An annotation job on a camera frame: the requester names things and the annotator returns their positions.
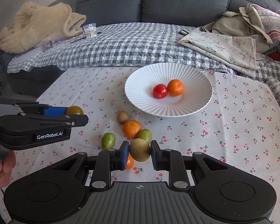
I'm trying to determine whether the dark grey sofa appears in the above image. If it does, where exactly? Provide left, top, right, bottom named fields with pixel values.
left=0, top=0, right=280, bottom=94

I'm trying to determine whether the white ribbed plate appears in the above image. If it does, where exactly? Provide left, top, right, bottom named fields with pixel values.
left=124, top=63, right=213, bottom=117

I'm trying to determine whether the small orange tomato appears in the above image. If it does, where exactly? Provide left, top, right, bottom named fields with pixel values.
left=125, top=154, right=135, bottom=170

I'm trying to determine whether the small brown kiwi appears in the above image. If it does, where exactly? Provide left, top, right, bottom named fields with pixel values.
left=117, top=111, right=129, bottom=124

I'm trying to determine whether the floral beige cloth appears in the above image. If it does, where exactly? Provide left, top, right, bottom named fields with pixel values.
left=178, top=27, right=266, bottom=76

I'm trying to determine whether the purple patterned cloth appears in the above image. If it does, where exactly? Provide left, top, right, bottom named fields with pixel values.
left=42, top=37, right=71, bottom=52

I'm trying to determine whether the orange mandarin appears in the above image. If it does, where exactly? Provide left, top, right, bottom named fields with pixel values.
left=167, top=79, right=184, bottom=97
left=123, top=120, right=142, bottom=139

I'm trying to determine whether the striped patterned pillow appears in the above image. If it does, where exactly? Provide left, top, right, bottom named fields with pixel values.
left=251, top=4, right=280, bottom=49

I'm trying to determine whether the bag of cotton swabs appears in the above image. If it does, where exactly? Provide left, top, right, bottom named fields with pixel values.
left=83, top=23, right=97, bottom=38

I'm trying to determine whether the green jujube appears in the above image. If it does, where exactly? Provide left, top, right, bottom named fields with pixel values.
left=137, top=129, right=153, bottom=145
left=101, top=133, right=116, bottom=150

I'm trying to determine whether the person's left hand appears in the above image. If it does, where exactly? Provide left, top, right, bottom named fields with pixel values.
left=0, top=150, right=16, bottom=187

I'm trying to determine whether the dark yellow tomato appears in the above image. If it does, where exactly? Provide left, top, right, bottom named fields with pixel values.
left=66, top=106, right=84, bottom=116

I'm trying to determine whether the cream fleece blanket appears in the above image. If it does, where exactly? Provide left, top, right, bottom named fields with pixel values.
left=0, top=1, right=87, bottom=53

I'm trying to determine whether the grey checked blanket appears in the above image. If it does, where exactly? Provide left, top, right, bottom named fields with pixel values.
left=7, top=23, right=280, bottom=81

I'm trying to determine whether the red tomato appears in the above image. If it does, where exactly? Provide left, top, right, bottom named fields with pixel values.
left=153, top=84, right=168, bottom=99

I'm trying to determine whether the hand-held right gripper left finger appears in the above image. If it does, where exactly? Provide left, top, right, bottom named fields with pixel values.
left=50, top=141, right=130, bottom=190

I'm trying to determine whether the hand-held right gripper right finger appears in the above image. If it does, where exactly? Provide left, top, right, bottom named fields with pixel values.
left=150, top=140, right=229, bottom=190

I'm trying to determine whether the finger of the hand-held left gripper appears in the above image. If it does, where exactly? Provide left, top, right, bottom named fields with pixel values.
left=0, top=113, right=89, bottom=135
left=0, top=99, right=69, bottom=116

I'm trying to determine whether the cherry print cloth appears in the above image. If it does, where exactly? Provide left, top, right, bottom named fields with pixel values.
left=0, top=65, right=280, bottom=224

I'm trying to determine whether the beige canvas bag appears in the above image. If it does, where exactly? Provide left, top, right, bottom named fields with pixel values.
left=201, top=4, right=274, bottom=52

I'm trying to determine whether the black pen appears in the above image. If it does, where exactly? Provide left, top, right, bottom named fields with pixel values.
left=69, top=34, right=84, bottom=44

